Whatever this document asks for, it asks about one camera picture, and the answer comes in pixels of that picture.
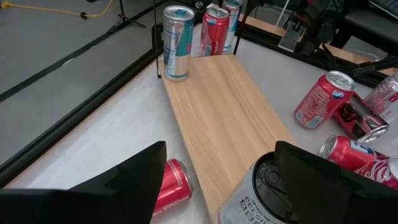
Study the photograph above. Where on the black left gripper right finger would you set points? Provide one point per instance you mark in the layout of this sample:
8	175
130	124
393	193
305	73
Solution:
326	199

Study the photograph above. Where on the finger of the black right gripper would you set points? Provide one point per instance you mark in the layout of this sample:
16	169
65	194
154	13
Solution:
382	65

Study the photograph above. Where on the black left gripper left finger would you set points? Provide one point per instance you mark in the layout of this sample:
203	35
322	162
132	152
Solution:
93	202

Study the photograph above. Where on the red Fanta strawberry can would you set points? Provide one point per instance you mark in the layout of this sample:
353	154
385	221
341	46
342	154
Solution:
323	99
214	31
348	152
172	186

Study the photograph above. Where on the silver Celsius can black top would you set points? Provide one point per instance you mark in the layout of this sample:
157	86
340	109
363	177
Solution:
242	205

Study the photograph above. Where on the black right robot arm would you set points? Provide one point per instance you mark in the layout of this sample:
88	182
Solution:
311	18

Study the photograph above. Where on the silver can with red print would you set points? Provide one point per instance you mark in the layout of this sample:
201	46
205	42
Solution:
384	93

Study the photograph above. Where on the black desk base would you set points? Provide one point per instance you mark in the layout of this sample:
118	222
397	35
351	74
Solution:
370	21

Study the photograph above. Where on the red Coca-Cola can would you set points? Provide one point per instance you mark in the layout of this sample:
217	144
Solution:
379	171

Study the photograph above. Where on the red Star Wars cola can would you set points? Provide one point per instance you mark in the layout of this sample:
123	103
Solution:
360	121

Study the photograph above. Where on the white table cover sheet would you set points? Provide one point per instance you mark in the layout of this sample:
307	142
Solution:
124	130

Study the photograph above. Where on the silver and teal energy can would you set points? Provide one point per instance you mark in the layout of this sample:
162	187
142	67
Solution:
178	43
232	25

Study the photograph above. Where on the black tripod stand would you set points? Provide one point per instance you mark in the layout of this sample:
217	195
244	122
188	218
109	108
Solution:
122	12

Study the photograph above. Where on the silver corner bracket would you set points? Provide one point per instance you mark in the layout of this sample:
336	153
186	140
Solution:
290	35

